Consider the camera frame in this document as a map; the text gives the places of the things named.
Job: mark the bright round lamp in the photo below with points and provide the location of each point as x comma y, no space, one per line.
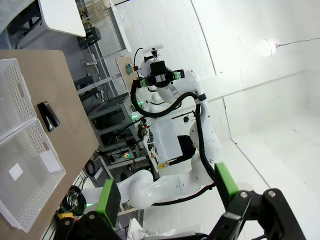
268,47

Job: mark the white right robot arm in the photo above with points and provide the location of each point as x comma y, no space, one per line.
211,140

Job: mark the white long shelf board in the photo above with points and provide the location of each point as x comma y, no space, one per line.
122,25

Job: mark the black stapler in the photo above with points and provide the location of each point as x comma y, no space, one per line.
48,115

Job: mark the white desk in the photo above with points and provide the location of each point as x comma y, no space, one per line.
62,15

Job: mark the white electronics box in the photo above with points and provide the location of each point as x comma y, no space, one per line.
165,140

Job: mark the white power strip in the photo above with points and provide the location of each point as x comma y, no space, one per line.
90,63

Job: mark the metal electronics rack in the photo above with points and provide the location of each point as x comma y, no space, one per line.
110,117

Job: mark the black step stool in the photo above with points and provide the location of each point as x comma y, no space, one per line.
91,37

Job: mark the black office chair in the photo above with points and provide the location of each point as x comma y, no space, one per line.
25,25

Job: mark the yellow red emergency stop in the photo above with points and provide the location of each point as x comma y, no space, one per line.
65,216

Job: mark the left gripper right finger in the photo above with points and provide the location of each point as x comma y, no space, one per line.
226,185

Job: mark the white perforated plastic basket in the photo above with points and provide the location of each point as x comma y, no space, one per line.
32,200
15,100

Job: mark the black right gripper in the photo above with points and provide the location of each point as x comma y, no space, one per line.
160,78

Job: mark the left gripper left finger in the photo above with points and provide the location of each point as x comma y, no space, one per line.
110,200

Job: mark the black equipment box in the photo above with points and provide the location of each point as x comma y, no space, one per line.
86,83

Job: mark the wooden board with coloured blocks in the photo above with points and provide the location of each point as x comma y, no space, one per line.
125,75

